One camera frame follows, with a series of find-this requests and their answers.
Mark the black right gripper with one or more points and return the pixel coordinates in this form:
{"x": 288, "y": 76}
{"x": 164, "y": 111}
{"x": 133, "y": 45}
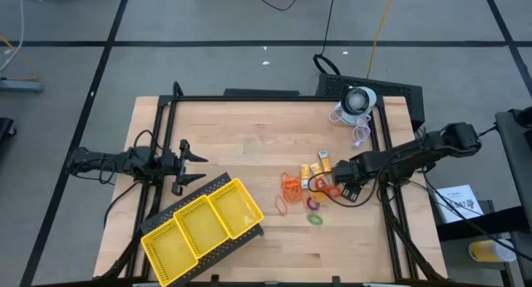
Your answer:
{"x": 347, "y": 170}

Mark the grey stand foot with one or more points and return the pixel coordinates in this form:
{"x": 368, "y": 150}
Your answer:
{"x": 21, "y": 86}

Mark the black side table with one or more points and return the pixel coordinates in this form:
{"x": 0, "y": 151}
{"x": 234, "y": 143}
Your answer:
{"x": 517, "y": 162}

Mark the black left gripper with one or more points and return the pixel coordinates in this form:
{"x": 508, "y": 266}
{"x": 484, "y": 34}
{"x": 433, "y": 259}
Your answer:
{"x": 170, "y": 164}

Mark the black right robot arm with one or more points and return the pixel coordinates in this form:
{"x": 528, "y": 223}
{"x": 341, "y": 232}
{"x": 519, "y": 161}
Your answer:
{"x": 415, "y": 154}

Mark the yellow and white cup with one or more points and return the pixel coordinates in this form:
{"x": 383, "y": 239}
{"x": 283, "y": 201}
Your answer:
{"x": 486, "y": 251}

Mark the yellow staples box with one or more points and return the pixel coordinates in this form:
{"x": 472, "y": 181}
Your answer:
{"x": 316, "y": 169}
{"x": 324, "y": 160}
{"x": 305, "y": 174}

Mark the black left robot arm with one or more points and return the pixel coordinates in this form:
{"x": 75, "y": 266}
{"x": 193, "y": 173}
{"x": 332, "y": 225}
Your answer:
{"x": 120, "y": 161}

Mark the black perforated computer case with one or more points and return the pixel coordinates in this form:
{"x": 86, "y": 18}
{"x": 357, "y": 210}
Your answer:
{"x": 395, "y": 89}

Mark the white printed paper sheet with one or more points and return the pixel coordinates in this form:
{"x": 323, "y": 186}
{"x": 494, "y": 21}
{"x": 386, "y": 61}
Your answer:
{"x": 457, "y": 204}

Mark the white tipped bucket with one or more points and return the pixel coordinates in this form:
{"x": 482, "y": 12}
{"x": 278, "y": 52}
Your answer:
{"x": 357, "y": 102}

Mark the black perforated metal stand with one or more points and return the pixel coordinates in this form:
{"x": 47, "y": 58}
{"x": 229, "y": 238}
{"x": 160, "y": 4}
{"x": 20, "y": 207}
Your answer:
{"x": 183, "y": 204}

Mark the orange rubber band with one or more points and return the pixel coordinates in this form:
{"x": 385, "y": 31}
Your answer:
{"x": 277, "y": 203}
{"x": 296, "y": 195}
{"x": 287, "y": 183}
{"x": 291, "y": 189}

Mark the black object on floor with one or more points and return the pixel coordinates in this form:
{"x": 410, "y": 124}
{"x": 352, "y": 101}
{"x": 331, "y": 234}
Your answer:
{"x": 5, "y": 129}

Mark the black crossbar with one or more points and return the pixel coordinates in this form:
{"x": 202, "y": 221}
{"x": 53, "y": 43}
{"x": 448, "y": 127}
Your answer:
{"x": 478, "y": 226}

